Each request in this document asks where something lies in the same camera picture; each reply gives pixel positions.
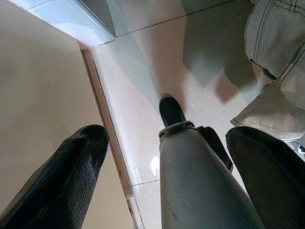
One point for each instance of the beige plaid cloth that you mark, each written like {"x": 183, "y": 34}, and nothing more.
{"x": 274, "y": 35}

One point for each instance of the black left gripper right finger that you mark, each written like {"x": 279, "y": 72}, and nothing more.
{"x": 274, "y": 181}

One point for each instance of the black robot left foot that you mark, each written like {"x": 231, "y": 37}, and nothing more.
{"x": 170, "y": 109}

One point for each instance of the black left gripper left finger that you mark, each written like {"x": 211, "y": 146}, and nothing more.
{"x": 59, "y": 181}

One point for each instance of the white framed glass door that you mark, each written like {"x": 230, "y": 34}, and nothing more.
{"x": 71, "y": 16}

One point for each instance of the plain beige cloth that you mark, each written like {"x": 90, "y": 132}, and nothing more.
{"x": 267, "y": 114}

